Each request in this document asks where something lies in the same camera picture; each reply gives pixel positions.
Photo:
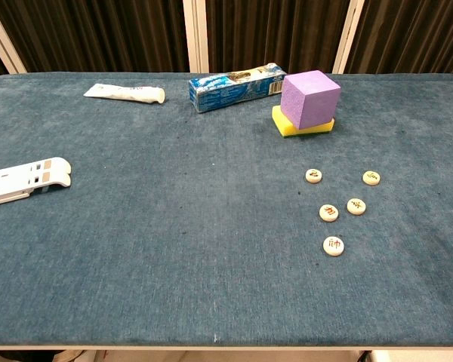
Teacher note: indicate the white wide frame post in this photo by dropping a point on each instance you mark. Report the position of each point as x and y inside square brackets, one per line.
[196, 35]

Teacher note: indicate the blue table cloth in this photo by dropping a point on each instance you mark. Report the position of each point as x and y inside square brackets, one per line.
[173, 226]

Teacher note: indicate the white toothpaste tube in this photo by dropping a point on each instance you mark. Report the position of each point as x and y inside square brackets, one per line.
[124, 93]

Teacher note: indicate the white slanted frame post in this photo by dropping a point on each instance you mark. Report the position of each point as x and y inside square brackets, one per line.
[2, 35]
[347, 37]

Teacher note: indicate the purple foam cube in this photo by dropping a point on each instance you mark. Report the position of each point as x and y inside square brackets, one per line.
[309, 100]

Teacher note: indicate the round chess piece red character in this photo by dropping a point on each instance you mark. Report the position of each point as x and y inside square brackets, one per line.
[371, 178]
[333, 246]
[328, 213]
[356, 206]

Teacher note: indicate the dark brown curtain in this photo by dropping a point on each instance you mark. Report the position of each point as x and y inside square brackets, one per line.
[98, 34]

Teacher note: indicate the round chess piece black character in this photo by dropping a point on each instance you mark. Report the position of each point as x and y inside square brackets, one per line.
[313, 175]

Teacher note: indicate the white plastic folding stand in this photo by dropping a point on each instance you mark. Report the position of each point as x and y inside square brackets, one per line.
[19, 183]

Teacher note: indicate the blue toothpaste box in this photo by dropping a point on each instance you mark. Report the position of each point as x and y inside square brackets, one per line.
[230, 90]

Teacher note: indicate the yellow green sponge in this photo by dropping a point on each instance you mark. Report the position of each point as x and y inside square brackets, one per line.
[285, 126]

